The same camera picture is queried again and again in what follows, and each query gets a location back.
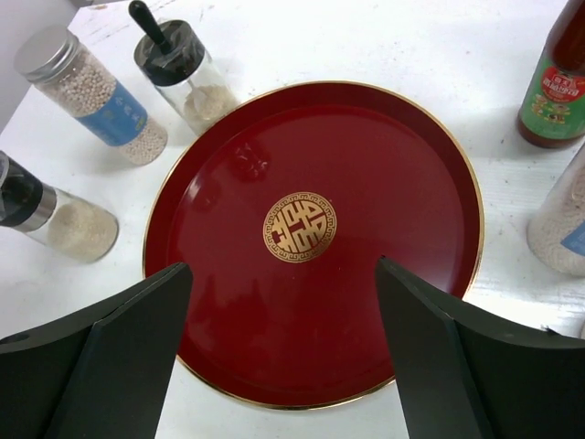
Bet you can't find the white bead jar blue label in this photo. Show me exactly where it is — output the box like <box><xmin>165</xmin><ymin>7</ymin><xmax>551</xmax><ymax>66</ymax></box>
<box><xmin>526</xmin><ymin>148</ymin><xmax>584</xmax><ymax>277</ymax></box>

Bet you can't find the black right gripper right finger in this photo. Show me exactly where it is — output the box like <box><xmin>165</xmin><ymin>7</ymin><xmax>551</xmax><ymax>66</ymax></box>
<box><xmin>375</xmin><ymin>257</ymin><xmax>584</xmax><ymax>438</ymax></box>

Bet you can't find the glass grinder black top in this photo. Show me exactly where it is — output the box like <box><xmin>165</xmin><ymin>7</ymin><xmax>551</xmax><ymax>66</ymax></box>
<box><xmin>1</xmin><ymin>153</ymin><xmax>119</xmax><ymax>262</ymax></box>

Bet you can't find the red round tray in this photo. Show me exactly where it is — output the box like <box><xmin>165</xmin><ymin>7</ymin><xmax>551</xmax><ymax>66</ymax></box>
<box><xmin>143</xmin><ymin>80</ymin><xmax>484</xmax><ymax>411</ymax></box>

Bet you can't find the glass jar black spoon lid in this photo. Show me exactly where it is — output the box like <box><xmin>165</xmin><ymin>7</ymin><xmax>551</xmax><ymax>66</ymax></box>
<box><xmin>128</xmin><ymin>1</ymin><xmax>239</xmax><ymax>135</ymax></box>

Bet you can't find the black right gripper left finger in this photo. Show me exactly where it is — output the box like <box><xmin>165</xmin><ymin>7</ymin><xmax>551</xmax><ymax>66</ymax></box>
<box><xmin>1</xmin><ymin>263</ymin><xmax>193</xmax><ymax>439</ymax></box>

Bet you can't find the silver-lid jar blue label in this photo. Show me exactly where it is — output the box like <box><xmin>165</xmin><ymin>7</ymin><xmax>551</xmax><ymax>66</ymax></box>
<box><xmin>15</xmin><ymin>26</ymin><xmax>168</xmax><ymax>166</ymax></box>

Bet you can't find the sauce bottle green label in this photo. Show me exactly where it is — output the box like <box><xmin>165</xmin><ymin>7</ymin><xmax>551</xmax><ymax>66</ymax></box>
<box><xmin>516</xmin><ymin>0</ymin><xmax>584</xmax><ymax>149</ymax></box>

